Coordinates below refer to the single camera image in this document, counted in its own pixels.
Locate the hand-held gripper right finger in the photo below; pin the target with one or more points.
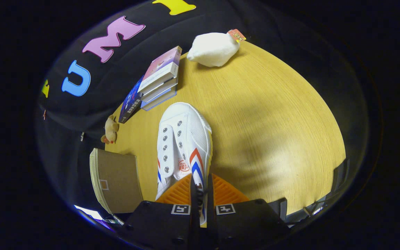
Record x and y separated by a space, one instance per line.
211 229

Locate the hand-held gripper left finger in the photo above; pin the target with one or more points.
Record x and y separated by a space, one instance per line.
196 229

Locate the beige fabric storage box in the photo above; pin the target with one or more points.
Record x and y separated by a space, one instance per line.
116 180

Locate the white canvas shoe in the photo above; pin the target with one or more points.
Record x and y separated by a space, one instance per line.
186 135

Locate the computer monitor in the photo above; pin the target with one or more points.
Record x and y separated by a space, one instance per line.
89 212

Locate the brown plush toy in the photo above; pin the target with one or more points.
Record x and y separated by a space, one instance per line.
111 129

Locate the pale blue book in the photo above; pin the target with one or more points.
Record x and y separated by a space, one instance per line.
158 100

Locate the dark blue book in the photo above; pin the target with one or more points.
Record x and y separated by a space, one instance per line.
130 104

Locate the silver clip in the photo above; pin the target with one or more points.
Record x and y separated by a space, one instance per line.
82 136

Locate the pink cover book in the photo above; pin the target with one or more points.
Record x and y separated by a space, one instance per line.
160 67

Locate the white plush toy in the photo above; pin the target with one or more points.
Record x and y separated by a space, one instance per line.
212 48

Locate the black backdrop cloth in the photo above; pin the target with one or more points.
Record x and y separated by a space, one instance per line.
221 17

